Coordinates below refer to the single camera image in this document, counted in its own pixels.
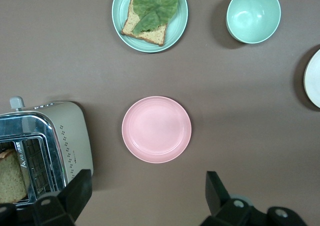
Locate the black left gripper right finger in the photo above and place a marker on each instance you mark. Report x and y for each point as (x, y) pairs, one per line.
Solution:
(225, 211)

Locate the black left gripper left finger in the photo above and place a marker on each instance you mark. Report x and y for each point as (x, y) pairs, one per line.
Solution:
(62, 206)

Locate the pink shallow plate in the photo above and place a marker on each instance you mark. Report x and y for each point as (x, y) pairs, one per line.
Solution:
(156, 129)

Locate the bread slice in toaster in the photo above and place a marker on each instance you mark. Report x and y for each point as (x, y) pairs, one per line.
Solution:
(11, 178)

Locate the beige and chrome toaster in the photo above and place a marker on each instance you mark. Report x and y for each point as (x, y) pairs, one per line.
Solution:
(72, 131)

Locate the beige shallow plate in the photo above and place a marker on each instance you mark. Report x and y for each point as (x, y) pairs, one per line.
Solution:
(313, 81)

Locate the green shallow plate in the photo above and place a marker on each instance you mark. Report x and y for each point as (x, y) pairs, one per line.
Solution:
(175, 28)

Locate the bread slice under lettuce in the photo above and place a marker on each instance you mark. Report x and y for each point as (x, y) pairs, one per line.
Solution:
(152, 34)

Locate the green bowl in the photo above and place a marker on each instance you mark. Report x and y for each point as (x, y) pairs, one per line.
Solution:
(253, 14)

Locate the green lettuce leaf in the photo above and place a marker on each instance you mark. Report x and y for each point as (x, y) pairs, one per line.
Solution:
(155, 6)

